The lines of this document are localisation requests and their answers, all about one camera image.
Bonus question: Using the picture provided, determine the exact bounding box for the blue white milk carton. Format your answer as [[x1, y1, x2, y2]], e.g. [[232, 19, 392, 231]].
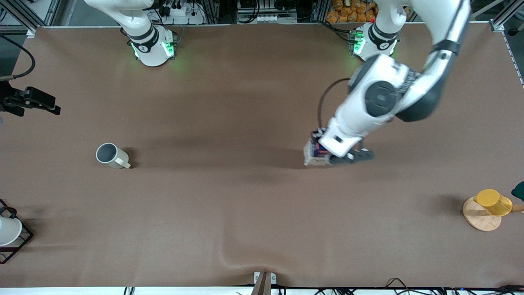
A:
[[303, 137, 333, 167]]

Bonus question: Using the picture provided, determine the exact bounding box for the grey ceramic mug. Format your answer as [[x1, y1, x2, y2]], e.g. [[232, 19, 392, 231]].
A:
[[95, 143, 131, 170]]

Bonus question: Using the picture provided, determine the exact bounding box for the white cup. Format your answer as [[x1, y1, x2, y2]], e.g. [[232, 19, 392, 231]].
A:
[[0, 216, 23, 246]]

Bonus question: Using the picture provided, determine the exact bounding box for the round wooden cup stand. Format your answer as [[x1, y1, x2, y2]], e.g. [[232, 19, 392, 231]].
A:
[[463, 196, 524, 232]]

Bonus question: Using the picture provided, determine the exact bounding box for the yellow plastic cup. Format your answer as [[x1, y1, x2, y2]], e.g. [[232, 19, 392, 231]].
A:
[[474, 189, 513, 216]]

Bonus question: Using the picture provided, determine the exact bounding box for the brown table cover cloth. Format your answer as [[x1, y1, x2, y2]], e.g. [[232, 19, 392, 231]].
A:
[[0, 22, 524, 289]]

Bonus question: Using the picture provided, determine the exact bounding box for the orange snack pile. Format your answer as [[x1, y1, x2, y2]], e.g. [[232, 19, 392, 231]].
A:
[[326, 0, 379, 23]]

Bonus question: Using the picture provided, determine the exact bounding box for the white power strip with plugs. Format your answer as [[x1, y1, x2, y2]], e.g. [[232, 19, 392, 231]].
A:
[[158, 0, 205, 25]]

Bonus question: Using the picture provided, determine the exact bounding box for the black arm base cable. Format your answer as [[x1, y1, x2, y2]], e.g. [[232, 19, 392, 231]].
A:
[[315, 20, 353, 44]]

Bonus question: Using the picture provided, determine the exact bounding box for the black wire rack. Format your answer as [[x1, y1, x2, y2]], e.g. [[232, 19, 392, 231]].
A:
[[0, 199, 34, 264]]

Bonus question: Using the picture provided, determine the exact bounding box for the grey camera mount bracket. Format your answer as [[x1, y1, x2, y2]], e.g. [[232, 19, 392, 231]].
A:
[[251, 271, 277, 295]]

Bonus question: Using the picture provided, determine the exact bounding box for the black cable bundle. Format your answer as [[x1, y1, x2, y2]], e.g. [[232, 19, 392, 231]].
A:
[[311, 277, 524, 295]]

